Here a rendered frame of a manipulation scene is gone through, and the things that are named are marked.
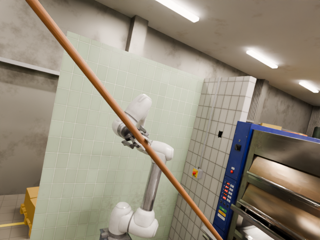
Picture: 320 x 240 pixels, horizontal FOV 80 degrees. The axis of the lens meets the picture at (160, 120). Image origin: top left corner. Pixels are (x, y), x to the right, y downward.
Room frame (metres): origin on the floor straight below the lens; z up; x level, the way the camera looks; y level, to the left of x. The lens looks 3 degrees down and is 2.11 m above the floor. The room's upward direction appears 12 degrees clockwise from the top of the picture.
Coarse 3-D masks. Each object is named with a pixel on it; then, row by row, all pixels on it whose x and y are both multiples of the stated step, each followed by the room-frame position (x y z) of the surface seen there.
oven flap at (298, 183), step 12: (252, 168) 1.65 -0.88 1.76; (264, 168) 1.57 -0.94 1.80; (276, 168) 1.50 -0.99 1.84; (288, 168) 1.44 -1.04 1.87; (264, 180) 1.50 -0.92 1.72; (276, 180) 1.46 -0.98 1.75; (288, 180) 1.40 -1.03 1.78; (300, 180) 1.34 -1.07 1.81; (312, 180) 1.29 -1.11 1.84; (300, 192) 1.30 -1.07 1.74; (312, 192) 1.25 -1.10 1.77
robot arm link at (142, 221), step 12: (156, 144) 1.54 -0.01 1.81; (168, 156) 1.50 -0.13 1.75; (156, 168) 1.51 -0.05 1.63; (156, 180) 1.49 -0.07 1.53; (144, 192) 1.50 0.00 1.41; (156, 192) 1.51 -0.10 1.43; (144, 204) 1.46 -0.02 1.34; (132, 216) 1.46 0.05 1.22; (144, 216) 1.42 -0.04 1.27; (132, 228) 1.41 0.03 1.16; (144, 228) 1.40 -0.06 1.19; (156, 228) 1.42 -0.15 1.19
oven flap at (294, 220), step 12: (252, 192) 1.62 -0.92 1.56; (264, 192) 1.55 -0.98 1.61; (252, 204) 1.57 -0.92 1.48; (264, 204) 1.50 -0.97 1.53; (276, 204) 1.44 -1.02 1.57; (288, 204) 1.39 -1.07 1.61; (264, 216) 1.44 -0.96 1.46; (276, 216) 1.40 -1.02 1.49; (288, 216) 1.35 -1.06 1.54; (300, 216) 1.30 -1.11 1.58; (312, 216) 1.25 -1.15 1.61; (288, 228) 1.30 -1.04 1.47; (300, 228) 1.26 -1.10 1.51; (312, 228) 1.22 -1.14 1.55
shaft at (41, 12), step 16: (32, 0) 0.58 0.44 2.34; (48, 16) 0.60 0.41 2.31; (64, 48) 0.63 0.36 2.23; (80, 64) 0.65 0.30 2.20; (96, 80) 0.68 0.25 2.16; (128, 128) 0.76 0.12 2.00; (144, 144) 0.80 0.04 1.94; (160, 160) 0.85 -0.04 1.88; (192, 208) 0.97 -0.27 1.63; (208, 224) 1.03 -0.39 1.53
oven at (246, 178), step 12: (252, 132) 1.73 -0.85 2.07; (252, 144) 1.71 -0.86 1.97; (252, 156) 1.68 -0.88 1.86; (240, 180) 1.73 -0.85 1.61; (252, 180) 1.63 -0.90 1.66; (240, 192) 1.71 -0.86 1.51; (276, 192) 1.45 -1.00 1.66; (288, 192) 1.38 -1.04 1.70; (300, 204) 1.30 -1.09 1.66; (312, 204) 1.24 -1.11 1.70; (240, 216) 1.69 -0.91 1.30; (228, 228) 1.74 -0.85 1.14; (276, 228) 1.48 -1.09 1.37
